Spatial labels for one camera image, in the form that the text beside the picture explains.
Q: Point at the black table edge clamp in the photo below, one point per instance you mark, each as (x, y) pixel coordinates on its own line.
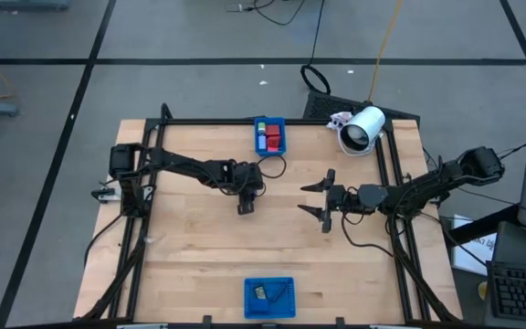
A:
(340, 322)
(207, 321)

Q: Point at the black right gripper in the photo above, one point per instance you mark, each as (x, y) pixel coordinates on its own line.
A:
(345, 198)

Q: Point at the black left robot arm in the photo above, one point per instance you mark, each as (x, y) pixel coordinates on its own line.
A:
(190, 165)

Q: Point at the dark grey laptop screen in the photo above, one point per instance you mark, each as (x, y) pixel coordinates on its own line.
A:
(523, 247)

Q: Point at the blue slotted plastic basket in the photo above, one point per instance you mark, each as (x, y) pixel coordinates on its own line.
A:
(290, 310)
(270, 119)

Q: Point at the black aluminium table frame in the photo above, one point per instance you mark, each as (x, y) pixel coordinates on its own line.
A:
(208, 122)

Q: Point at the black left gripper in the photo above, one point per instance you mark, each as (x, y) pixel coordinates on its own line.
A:
(246, 205)

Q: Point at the silver aluminium bar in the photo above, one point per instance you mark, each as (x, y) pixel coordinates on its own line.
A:
(395, 326)
(142, 326)

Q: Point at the light blue wall charger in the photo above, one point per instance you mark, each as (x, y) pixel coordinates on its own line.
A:
(262, 142)

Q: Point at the black keyboard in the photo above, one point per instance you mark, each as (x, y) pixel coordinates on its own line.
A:
(523, 292)

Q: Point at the red rectangular adapter block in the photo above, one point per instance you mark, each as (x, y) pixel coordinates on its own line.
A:
(274, 142)

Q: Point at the white black arm base bracket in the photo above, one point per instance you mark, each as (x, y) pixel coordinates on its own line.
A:
(107, 195)

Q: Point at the white paper sheet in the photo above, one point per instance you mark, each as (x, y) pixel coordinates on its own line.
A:
(473, 251)

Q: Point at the green white plug charger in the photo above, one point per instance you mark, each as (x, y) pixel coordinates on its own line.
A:
(261, 125)

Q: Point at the yellow round object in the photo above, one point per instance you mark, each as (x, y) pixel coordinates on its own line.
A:
(482, 290)

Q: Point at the black curved frame hook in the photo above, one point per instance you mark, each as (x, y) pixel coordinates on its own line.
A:
(166, 112)

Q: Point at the black desk bar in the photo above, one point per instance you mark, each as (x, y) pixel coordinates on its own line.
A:
(482, 226)

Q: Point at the crumpled white paper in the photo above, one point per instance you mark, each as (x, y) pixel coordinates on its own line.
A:
(338, 121)

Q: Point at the black mesh panel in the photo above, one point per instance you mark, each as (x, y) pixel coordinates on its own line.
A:
(322, 107)

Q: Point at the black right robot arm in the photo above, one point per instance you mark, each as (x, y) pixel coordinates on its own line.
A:
(427, 183)

